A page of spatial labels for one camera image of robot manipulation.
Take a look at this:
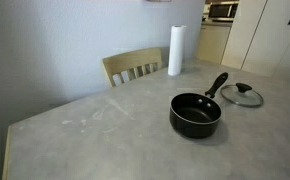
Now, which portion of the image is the light wooden chair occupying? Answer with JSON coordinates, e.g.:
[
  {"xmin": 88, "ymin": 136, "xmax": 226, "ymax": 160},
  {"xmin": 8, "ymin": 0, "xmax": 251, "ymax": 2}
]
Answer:
[{"xmin": 101, "ymin": 47, "xmax": 164, "ymax": 88}]

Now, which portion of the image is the black pot with handle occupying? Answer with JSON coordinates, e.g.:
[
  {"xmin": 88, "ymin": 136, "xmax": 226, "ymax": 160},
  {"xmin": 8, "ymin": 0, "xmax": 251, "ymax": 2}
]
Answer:
[{"xmin": 169, "ymin": 72, "xmax": 229, "ymax": 139}]

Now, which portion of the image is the white paper towel roll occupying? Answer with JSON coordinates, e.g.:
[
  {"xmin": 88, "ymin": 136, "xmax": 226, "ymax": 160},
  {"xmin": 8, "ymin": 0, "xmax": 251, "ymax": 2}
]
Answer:
[{"xmin": 167, "ymin": 24, "xmax": 188, "ymax": 77}]

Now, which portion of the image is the glass lid with black knob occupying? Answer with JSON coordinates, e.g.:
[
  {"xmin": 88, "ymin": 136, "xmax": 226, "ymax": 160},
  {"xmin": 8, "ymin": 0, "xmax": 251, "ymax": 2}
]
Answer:
[{"xmin": 220, "ymin": 82, "xmax": 264, "ymax": 108}]

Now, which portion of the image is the silver microwave oven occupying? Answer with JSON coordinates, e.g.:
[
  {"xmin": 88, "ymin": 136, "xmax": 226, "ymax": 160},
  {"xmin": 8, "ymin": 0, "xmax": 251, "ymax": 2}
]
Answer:
[{"xmin": 207, "ymin": 1, "xmax": 240, "ymax": 22}]

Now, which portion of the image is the cream kitchen cabinet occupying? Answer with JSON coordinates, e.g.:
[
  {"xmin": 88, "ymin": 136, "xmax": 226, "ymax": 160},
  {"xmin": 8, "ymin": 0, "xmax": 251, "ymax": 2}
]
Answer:
[{"xmin": 195, "ymin": 23, "xmax": 233, "ymax": 65}]

